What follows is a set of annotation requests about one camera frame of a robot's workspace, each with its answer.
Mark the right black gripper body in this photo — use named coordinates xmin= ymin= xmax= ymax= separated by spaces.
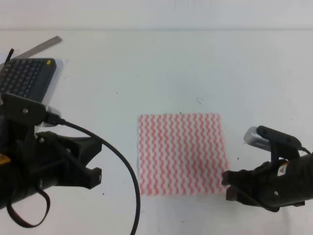
xmin=251 ymin=156 xmax=306 ymax=212

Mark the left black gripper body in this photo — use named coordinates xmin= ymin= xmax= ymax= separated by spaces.
xmin=9 ymin=132 xmax=81 ymax=196

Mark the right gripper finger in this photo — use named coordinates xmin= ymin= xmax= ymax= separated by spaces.
xmin=222 ymin=170 xmax=257 ymax=188
xmin=226 ymin=186 xmax=259 ymax=207

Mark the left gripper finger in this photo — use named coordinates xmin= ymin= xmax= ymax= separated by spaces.
xmin=66 ymin=137 xmax=102 ymax=166
xmin=66 ymin=157 xmax=102 ymax=189

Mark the pink white wavy towel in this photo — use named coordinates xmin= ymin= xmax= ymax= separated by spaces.
xmin=137 ymin=113 xmax=228 ymax=196

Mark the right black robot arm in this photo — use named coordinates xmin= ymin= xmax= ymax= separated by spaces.
xmin=222 ymin=155 xmax=313 ymax=212

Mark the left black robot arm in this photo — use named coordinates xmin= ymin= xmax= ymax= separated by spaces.
xmin=0 ymin=117 xmax=102 ymax=208

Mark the black keyboard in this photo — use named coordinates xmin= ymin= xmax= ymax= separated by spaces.
xmin=0 ymin=58 xmax=57 ymax=102

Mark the metal ruler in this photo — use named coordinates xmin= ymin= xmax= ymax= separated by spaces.
xmin=0 ymin=36 xmax=63 ymax=69

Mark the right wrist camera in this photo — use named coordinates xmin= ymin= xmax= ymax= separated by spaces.
xmin=244 ymin=126 xmax=302 ymax=162

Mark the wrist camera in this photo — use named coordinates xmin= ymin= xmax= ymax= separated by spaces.
xmin=0 ymin=93 xmax=63 ymax=127
xmin=244 ymin=126 xmax=302 ymax=162

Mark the left camera black cable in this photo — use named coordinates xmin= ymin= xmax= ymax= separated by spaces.
xmin=46 ymin=115 xmax=141 ymax=235

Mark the camera black cable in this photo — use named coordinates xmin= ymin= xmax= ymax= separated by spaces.
xmin=46 ymin=115 xmax=141 ymax=235
xmin=299 ymin=145 xmax=313 ymax=156

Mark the right camera black cable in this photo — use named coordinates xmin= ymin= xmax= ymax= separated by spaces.
xmin=299 ymin=145 xmax=313 ymax=156

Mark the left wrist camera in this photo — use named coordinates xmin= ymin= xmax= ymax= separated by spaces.
xmin=0 ymin=93 xmax=63 ymax=127

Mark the black strap near keyboard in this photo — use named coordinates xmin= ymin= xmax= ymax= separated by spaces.
xmin=2 ymin=48 xmax=15 ymax=67

